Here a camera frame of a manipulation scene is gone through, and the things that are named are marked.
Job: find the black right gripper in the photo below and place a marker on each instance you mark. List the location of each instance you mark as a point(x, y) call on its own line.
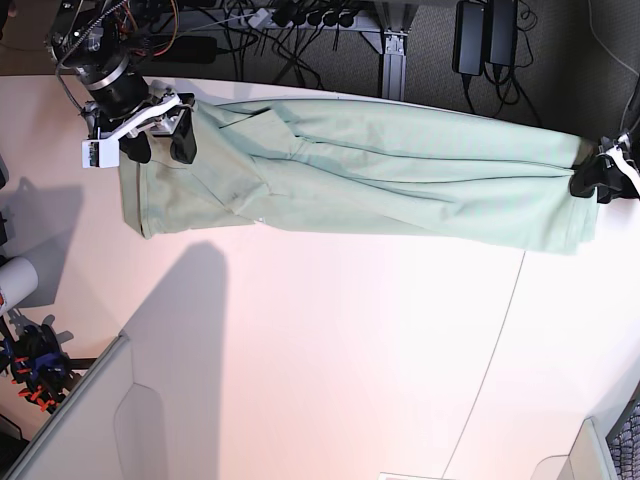
point(123, 104)

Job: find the light green T-shirt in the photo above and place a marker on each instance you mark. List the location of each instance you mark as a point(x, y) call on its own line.
point(365, 167)

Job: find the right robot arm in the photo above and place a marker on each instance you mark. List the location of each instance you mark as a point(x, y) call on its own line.
point(103, 43)

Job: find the black box under table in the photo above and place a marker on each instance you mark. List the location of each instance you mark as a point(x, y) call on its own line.
point(192, 50)

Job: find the black power adapter left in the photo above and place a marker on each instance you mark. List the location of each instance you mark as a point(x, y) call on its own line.
point(468, 38)

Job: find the black power adapter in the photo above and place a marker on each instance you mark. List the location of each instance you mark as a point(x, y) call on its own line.
point(502, 29)
point(468, 38)

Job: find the black power strip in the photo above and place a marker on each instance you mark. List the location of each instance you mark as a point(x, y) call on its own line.
point(328, 19)

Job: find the black power adapter right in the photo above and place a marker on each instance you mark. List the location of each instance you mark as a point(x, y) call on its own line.
point(502, 29)

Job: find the white paper roll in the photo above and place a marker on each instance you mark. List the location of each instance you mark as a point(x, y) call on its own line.
point(18, 280)

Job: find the blue orange clamp pile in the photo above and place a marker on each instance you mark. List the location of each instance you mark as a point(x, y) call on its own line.
point(35, 360)

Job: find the grey panel lower right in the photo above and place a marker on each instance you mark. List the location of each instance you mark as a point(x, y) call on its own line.
point(588, 459)

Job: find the grey white partition panel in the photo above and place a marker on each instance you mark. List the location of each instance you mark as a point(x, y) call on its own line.
point(110, 427)

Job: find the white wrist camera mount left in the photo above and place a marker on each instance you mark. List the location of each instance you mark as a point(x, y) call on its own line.
point(616, 156)

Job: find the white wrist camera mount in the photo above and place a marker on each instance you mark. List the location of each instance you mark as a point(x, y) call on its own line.
point(168, 116)
point(616, 156)

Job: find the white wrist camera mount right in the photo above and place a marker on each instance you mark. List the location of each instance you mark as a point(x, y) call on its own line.
point(168, 116)

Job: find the aluminium table leg frame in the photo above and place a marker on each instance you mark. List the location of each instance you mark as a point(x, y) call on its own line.
point(395, 19)

